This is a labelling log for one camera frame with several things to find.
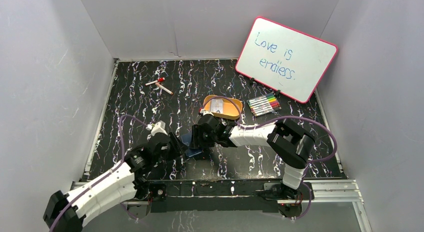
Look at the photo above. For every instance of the orange oval tray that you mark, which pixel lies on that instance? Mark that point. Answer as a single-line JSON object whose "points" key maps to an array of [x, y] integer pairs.
{"points": [[233, 108]]}

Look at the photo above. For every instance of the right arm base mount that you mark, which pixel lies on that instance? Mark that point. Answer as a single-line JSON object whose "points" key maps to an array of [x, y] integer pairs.
{"points": [[297, 202]]}

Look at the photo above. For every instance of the silver credit card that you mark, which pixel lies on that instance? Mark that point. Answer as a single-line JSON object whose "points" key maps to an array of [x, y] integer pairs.
{"points": [[217, 106]]}

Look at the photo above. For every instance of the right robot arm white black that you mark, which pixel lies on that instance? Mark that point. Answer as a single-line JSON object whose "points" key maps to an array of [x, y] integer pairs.
{"points": [[290, 141]]}

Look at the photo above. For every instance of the white marker red tip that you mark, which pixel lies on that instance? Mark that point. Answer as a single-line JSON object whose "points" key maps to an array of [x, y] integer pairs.
{"points": [[164, 88]]}

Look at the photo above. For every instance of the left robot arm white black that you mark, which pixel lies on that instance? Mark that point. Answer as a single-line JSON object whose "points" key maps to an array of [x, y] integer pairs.
{"points": [[127, 180]]}

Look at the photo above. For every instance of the red capped marker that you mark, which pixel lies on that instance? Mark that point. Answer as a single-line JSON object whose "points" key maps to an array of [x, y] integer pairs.
{"points": [[161, 79]]}

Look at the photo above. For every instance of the aluminium frame rail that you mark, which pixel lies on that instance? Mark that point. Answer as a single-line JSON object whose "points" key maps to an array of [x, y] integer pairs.
{"points": [[241, 195]]}

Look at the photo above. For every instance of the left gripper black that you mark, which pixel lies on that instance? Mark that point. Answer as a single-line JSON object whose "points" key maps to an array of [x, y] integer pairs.
{"points": [[178, 145]]}

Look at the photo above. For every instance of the pack of coloured markers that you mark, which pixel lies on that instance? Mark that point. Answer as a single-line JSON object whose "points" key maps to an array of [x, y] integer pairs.
{"points": [[263, 104]]}

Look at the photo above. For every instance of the pink framed whiteboard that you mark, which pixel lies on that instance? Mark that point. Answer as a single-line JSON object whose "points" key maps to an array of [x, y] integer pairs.
{"points": [[285, 59]]}

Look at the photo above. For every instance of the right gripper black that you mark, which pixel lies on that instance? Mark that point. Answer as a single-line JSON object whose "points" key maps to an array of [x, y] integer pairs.
{"points": [[197, 131]]}

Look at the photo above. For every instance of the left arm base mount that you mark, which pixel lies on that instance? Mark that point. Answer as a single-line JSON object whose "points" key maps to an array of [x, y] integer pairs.
{"points": [[141, 205]]}

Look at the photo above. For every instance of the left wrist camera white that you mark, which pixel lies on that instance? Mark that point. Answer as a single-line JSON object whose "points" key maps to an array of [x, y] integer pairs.
{"points": [[158, 127]]}

